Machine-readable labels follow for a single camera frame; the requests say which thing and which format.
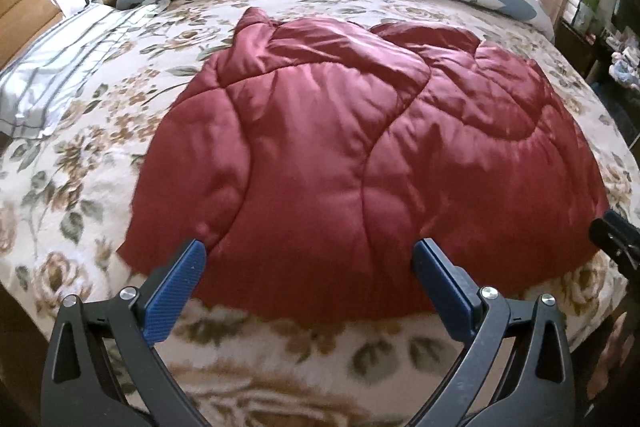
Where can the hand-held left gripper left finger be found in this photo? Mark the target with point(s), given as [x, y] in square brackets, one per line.
[172, 292]

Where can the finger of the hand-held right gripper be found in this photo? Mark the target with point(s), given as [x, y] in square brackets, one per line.
[617, 234]

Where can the white and green storage boxes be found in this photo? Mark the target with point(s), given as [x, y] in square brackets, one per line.
[582, 7]

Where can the black screen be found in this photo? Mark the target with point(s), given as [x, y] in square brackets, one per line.
[627, 9]

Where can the floral fleece blanket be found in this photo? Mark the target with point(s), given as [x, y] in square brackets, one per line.
[300, 382]

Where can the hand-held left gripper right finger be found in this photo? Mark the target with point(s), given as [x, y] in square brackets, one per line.
[447, 292]

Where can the striped grey pillow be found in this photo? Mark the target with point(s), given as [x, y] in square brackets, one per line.
[60, 57]

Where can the red puffer jacket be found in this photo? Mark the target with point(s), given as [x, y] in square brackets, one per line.
[325, 157]

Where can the pile of soft toys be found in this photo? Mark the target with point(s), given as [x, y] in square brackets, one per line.
[625, 64]

